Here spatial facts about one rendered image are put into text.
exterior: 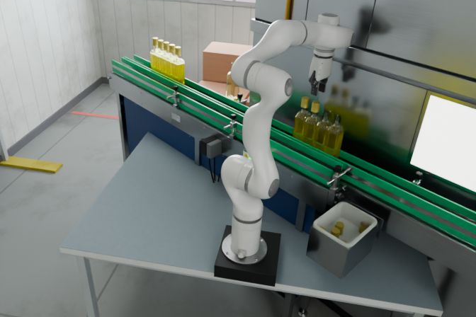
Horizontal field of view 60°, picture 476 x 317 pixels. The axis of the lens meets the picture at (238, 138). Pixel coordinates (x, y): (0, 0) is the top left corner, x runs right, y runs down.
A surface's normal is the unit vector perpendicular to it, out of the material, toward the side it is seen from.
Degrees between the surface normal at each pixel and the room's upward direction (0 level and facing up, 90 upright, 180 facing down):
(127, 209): 0
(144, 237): 0
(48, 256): 0
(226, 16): 90
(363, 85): 90
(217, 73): 90
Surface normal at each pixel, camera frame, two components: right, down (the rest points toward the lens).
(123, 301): 0.04, -0.87
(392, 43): -0.71, 0.32
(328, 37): 0.10, 0.38
